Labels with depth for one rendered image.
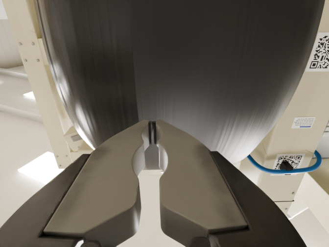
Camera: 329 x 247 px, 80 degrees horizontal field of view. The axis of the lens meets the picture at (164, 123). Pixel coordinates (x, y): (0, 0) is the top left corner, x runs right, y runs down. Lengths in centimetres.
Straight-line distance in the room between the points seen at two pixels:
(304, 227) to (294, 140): 298
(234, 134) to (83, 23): 20
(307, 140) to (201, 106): 43
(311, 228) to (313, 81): 313
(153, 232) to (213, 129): 276
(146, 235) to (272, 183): 243
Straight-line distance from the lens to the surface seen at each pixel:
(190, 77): 20
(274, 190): 70
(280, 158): 62
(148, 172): 90
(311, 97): 56
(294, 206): 134
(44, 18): 25
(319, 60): 53
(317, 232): 356
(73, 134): 102
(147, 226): 302
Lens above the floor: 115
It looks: 29 degrees up
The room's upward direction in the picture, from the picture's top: 180 degrees clockwise
